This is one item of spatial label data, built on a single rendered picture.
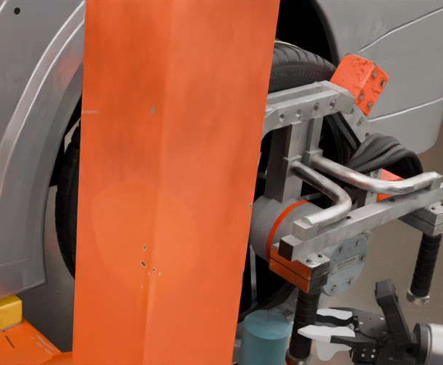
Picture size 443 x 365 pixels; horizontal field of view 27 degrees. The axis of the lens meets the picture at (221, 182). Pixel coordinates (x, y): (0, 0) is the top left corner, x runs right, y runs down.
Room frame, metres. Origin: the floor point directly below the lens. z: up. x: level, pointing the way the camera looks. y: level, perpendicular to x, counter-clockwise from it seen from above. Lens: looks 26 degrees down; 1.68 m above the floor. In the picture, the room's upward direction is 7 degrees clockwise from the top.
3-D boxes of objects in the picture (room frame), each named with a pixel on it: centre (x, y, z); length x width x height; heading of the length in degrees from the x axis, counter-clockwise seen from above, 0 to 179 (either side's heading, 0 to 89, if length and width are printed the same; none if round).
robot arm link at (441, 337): (1.27, -0.39, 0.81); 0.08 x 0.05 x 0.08; 0
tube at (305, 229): (1.39, -0.13, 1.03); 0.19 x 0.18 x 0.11; 45
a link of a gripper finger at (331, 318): (1.29, -0.20, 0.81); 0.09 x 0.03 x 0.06; 82
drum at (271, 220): (1.50, -0.17, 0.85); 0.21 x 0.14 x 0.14; 45
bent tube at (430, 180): (1.53, -0.27, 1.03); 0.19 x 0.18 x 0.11; 45
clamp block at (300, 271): (1.29, -0.14, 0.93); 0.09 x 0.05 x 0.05; 45
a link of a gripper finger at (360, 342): (1.24, -0.25, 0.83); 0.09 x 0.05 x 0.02; 98
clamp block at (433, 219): (1.53, -0.38, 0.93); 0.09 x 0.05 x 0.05; 45
